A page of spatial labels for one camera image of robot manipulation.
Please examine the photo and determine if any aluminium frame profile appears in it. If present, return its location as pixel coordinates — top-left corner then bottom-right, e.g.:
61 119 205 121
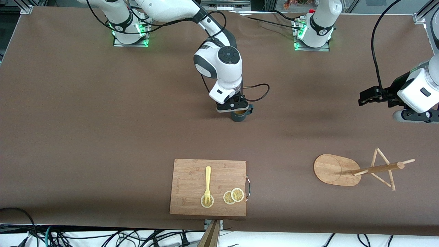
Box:
413 0 439 25
19 0 35 15

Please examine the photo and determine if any wooden mug rack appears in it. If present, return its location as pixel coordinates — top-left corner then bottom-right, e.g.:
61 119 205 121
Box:
313 148 416 191

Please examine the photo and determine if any black looped cable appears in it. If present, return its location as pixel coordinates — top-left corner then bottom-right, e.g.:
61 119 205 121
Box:
0 207 39 247

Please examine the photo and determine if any metal bracket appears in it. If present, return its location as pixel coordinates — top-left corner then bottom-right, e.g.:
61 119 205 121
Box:
204 220 224 231

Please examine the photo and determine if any yellow plastic fork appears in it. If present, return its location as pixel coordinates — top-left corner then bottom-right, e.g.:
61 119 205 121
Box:
204 166 212 205

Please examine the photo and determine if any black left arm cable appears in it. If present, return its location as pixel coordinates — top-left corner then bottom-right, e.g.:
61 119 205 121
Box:
370 0 407 90

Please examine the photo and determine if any brown wooden beam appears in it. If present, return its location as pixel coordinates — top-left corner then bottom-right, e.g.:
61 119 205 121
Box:
197 220 221 247

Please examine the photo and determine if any wooden cutting board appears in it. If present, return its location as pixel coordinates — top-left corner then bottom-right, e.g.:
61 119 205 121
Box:
169 158 251 217

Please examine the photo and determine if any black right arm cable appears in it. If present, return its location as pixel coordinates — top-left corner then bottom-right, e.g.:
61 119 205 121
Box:
86 0 270 102

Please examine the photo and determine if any white power strip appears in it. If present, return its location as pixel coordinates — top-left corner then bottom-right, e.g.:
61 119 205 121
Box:
200 0 251 11

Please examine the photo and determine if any teal mug yellow inside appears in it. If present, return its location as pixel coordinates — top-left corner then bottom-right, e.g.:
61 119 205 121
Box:
230 104 254 122

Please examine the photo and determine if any black base power cable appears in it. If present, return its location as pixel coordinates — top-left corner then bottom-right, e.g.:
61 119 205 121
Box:
230 10 306 31

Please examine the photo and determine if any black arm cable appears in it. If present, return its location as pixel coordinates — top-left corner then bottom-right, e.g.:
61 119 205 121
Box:
86 0 270 102
370 0 407 90

